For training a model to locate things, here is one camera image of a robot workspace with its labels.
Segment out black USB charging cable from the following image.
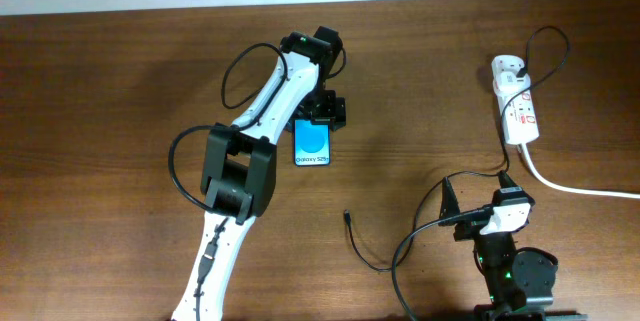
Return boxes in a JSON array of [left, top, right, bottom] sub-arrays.
[[343, 25, 571, 273]]

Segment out blue screen Galaxy smartphone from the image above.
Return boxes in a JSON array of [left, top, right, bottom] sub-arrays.
[[294, 119, 330, 167]]

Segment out white power strip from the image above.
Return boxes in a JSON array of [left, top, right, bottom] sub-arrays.
[[491, 55, 539, 145]]

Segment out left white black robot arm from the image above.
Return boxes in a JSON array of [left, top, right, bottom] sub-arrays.
[[171, 26, 346, 320]]

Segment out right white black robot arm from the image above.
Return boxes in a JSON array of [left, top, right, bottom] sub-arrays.
[[439, 172, 588, 321]]

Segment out white USB charger plug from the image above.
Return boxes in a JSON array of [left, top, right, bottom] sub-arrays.
[[493, 71, 531, 96]]

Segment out white power strip cord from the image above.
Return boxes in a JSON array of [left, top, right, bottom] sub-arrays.
[[517, 143, 640, 200]]

